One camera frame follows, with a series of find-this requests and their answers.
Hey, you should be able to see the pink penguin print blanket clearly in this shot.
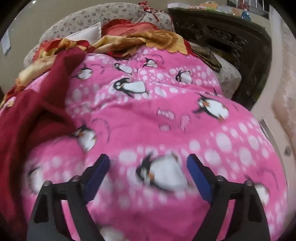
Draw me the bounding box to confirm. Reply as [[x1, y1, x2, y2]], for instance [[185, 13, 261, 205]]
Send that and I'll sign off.
[[0, 47, 288, 241]]

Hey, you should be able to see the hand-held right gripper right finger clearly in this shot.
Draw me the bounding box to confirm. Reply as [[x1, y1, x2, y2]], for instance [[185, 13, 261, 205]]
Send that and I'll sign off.
[[187, 153, 271, 241]]

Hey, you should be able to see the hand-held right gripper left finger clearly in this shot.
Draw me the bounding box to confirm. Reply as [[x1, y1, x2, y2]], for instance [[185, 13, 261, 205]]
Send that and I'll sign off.
[[26, 153, 110, 241]]

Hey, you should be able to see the red fabric tie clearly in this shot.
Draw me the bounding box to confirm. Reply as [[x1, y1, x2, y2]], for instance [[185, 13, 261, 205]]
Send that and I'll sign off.
[[138, 1, 166, 28]]

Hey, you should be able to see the olive patterned cloth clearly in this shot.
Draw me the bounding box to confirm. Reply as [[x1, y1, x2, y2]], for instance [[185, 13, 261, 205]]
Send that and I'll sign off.
[[191, 45, 222, 72]]

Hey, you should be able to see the white pillow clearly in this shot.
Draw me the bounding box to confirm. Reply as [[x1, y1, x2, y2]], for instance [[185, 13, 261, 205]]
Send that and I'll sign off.
[[67, 22, 102, 44]]

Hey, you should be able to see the maroon cloth garment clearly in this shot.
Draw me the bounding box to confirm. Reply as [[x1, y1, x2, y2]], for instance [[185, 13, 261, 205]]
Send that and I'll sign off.
[[0, 47, 87, 237]]

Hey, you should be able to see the white wall paper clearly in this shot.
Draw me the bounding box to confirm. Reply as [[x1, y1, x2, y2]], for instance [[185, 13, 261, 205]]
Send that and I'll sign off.
[[3, 31, 12, 56]]

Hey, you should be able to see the dark carved wooden headboard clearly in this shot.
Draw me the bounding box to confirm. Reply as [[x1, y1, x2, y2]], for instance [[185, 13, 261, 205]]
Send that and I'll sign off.
[[168, 8, 272, 110]]

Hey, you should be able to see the metal railing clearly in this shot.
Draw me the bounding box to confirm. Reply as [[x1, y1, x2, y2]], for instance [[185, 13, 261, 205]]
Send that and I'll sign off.
[[231, 0, 264, 10]]

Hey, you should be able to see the red and gold blanket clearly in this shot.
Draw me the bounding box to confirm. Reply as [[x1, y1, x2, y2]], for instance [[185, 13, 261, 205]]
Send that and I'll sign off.
[[0, 19, 192, 109]]

